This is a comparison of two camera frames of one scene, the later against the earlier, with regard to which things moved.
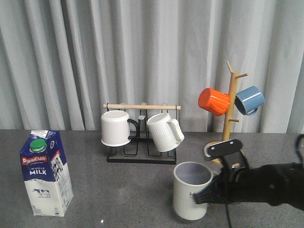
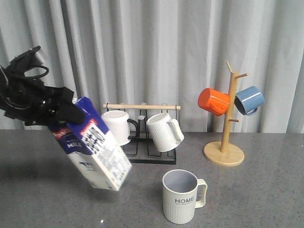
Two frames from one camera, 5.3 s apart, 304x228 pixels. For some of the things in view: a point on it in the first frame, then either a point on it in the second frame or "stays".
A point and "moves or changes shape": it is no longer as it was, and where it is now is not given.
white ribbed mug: [166, 132] stays
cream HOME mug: [188, 177] moves or changes shape
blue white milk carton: [46, 174] → [90, 146]
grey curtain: [61, 61] stays
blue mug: [248, 100] stays
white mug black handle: [116, 128] stays
